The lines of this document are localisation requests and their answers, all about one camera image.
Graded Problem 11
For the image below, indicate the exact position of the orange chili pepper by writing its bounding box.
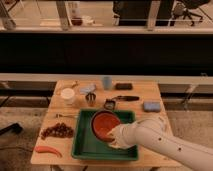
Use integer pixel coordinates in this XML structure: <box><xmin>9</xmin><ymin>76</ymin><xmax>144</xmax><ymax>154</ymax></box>
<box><xmin>34</xmin><ymin>146</ymin><xmax>62</xmax><ymax>158</ymax></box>

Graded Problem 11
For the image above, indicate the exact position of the white plastic cup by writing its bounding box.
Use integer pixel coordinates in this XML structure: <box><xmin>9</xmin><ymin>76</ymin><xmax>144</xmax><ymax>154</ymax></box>
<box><xmin>60</xmin><ymin>88</ymin><xmax>75</xmax><ymax>105</ymax></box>

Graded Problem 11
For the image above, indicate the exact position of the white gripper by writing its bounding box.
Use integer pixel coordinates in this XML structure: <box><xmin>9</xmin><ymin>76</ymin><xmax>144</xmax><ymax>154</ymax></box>
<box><xmin>107</xmin><ymin>123</ymin><xmax>139</xmax><ymax>150</ymax></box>

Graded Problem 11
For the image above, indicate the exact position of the green plastic tray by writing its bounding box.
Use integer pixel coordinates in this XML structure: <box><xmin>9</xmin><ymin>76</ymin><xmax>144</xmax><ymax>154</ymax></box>
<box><xmin>71</xmin><ymin>109</ymin><xmax>139</xmax><ymax>161</ymax></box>

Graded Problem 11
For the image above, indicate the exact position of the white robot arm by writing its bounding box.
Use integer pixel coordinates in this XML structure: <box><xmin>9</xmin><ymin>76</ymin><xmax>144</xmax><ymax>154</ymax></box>
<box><xmin>108</xmin><ymin>116</ymin><xmax>213</xmax><ymax>171</ymax></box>

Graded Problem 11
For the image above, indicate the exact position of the black object on floor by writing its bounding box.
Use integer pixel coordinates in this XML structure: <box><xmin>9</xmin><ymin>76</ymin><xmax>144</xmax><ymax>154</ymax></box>
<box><xmin>0</xmin><ymin>123</ymin><xmax>23</xmax><ymax>135</ymax></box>

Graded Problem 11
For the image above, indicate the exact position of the blue sponge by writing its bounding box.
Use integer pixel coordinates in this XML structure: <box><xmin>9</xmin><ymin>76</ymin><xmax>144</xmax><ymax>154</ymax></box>
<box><xmin>143</xmin><ymin>102</ymin><xmax>161</xmax><ymax>112</ymax></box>

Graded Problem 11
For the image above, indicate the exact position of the small black square container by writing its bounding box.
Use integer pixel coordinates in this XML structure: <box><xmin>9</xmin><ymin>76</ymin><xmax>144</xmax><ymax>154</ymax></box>
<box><xmin>104</xmin><ymin>99</ymin><xmax>116</xmax><ymax>110</ymax></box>

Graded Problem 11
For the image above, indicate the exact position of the dark brown rectangular block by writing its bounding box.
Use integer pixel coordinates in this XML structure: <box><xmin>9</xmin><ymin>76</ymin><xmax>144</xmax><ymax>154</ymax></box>
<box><xmin>115</xmin><ymin>83</ymin><xmax>133</xmax><ymax>90</ymax></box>

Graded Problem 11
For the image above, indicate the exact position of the black-handled knife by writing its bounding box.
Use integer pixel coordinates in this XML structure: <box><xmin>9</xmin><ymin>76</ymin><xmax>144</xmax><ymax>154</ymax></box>
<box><xmin>112</xmin><ymin>96</ymin><xmax>140</xmax><ymax>101</ymax></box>

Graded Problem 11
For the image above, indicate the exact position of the blue translucent cup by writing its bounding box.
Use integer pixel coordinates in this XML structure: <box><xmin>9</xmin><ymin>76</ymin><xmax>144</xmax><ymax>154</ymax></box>
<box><xmin>102</xmin><ymin>76</ymin><xmax>112</xmax><ymax>90</ymax></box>

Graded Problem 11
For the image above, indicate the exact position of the metal cup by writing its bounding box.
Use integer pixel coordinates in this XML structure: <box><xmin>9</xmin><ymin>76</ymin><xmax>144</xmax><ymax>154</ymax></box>
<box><xmin>85</xmin><ymin>92</ymin><xmax>96</xmax><ymax>107</ymax></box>

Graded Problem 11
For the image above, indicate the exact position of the red-brown bowl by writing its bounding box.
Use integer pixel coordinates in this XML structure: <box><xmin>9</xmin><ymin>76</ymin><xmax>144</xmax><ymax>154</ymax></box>
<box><xmin>91</xmin><ymin>110</ymin><xmax>121</xmax><ymax>142</ymax></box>

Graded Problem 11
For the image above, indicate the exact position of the office chair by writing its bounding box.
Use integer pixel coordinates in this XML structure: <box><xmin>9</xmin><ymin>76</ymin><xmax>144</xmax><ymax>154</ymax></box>
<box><xmin>170</xmin><ymin>0</ymin><xmax>210</xmax><ymax>26</ymax></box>

